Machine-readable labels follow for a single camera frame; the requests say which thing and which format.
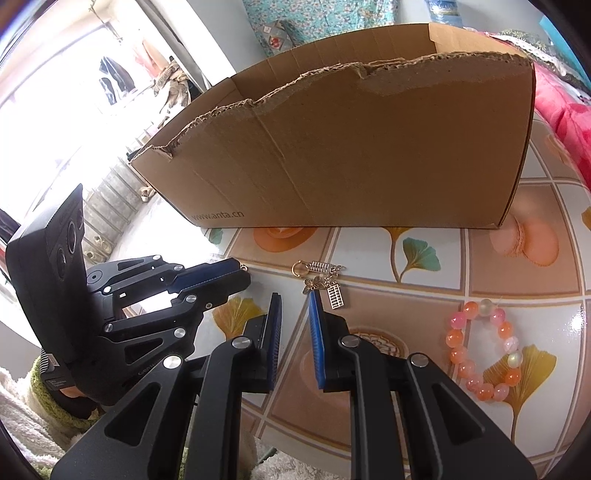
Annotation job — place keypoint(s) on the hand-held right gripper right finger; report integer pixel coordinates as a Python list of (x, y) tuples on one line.
[(316, 341)]

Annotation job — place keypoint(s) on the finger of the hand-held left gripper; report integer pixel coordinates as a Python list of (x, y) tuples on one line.
[(207, 270), (217, 286)]

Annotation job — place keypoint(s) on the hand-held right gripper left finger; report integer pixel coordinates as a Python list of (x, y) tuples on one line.
[(272, 341)]

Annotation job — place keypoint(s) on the brown cardboard box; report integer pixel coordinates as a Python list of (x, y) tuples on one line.
[(346, 152)]

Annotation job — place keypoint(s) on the pair of beige shoes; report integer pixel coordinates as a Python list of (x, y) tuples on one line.
[(145, 191)]

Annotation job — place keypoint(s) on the metal balcony railing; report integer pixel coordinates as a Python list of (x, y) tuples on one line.
[(111, 198)]

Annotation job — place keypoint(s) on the green fluffy cuff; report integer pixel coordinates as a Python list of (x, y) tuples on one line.
[(41, 383)]

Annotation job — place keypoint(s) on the tile print tablecloth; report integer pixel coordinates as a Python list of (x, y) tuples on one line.
[(415, 286)]

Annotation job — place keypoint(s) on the heap of bags and clothes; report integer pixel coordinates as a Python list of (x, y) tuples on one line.
[(178, 87)]

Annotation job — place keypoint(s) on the dark hanging jacket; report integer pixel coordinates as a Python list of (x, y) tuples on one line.
[(113, 74)]

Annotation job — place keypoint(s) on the pink hanging garment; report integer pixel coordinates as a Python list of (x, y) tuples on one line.
[(147, 53)]

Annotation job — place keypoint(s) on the patterned patchwork cushion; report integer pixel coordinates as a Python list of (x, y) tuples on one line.
[(274, 39)]

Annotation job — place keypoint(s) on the teal floral cloth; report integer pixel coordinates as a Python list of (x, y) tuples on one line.
[(323, 18)]

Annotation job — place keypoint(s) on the pink floral blanket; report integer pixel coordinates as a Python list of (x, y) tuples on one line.
[(568, 115)]

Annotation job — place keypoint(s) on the blue water bottle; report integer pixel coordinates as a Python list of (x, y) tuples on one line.
[(445, 9)]

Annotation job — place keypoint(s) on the lace trimmed pillow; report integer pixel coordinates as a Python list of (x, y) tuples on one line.
[(531, 41)]

